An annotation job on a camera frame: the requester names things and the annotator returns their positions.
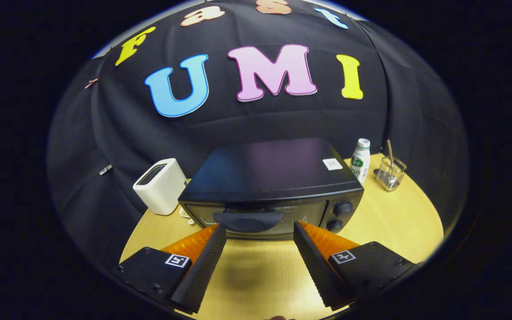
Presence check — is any white bottle with green label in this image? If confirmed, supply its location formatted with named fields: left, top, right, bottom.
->
left=350, top=138, right=371, bottom=185

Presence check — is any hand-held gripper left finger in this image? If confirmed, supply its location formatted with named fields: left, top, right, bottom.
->
left=113, top=224, right=228, bottom=314

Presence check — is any black toaster oven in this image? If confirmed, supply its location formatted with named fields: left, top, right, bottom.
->
left=178, top=137, right=364, bottom=241

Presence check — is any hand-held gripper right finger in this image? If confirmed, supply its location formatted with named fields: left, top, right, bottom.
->
left=293, top=220, right=416, bottom=312

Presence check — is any white bread toaster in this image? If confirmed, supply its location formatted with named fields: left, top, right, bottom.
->
left=132, top=158, right=188, bottom=216

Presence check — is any wire utensil holder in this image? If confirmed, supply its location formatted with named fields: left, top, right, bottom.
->
left=374, top=156, right=408, bottom=192

